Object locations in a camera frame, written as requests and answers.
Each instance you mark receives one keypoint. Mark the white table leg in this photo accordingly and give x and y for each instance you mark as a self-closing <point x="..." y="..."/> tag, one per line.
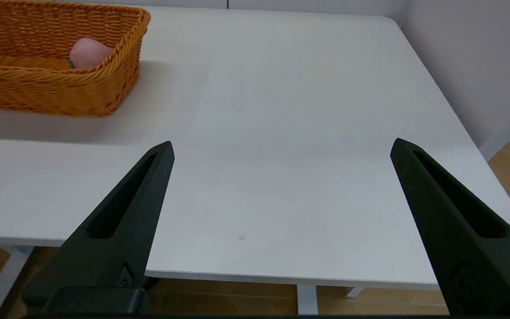
<point x="307" y="300"/>
<point x="2" y="279"/>
<point x="354" y="291"/>

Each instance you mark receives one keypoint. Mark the orange woven wicker basket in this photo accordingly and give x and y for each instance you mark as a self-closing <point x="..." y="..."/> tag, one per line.
<point x="47" y="84"/>

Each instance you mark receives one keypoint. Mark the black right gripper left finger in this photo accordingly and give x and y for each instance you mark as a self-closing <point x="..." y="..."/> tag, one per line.
<point x="117" y="230"/>

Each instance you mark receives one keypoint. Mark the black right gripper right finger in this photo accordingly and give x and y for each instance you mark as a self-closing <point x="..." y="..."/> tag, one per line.
<point x="472" y="239"/>

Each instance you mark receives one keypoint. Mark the pink toy peach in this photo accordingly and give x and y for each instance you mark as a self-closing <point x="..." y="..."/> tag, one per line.
<point x="87" y="52"/>

